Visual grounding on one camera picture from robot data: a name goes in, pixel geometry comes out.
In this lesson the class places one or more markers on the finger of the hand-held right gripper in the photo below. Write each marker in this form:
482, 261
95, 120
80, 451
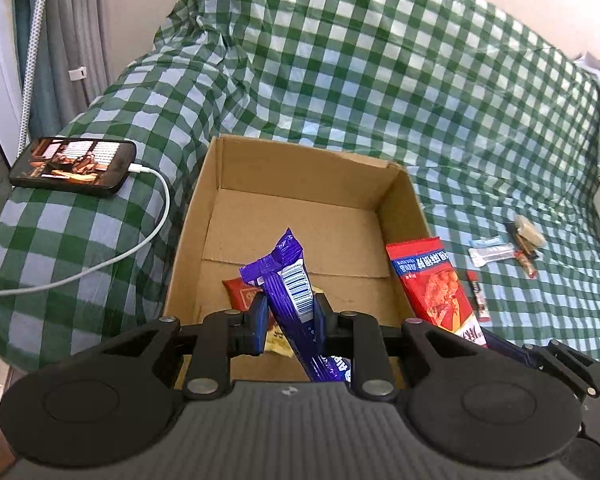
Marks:
565, 365

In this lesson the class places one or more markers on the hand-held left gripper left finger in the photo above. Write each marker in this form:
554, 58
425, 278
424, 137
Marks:
261, 330

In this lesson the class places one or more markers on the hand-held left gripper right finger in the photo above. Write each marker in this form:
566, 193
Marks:
321, 327

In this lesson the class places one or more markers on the purple snack packet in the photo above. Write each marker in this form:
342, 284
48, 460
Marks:
285, 290

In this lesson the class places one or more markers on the red black coffee stick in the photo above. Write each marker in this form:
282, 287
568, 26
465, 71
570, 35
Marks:
479, 300

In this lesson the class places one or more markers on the cardboard box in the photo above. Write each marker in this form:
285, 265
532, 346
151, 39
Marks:
280, 220

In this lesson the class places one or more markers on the large red snack packet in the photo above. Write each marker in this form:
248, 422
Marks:
430, 285

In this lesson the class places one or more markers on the brown snack packet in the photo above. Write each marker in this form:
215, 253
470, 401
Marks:
522, 247

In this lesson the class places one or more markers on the white blue stick packet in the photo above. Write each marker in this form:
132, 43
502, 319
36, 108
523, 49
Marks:
490, 256

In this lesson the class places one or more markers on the nougat bar clear wrapper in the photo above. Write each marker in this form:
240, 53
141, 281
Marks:
530, 232

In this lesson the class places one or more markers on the beige snack packet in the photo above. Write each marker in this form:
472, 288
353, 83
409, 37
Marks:
277, 342

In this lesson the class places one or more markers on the small red square packet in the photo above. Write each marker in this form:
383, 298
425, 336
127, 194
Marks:
237, 292

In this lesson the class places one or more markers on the light blue small packet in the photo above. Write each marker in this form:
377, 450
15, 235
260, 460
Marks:
485, 243

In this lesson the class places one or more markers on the green checkered blanket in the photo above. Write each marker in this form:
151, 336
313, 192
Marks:
380, 85

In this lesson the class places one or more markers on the black smartphone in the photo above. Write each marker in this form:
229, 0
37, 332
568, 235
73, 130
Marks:
75, 160

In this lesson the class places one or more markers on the white curtain clip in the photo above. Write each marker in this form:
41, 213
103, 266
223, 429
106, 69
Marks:
77, 73

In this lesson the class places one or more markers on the grey curtain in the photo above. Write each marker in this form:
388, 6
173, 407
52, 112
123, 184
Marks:
65, 35

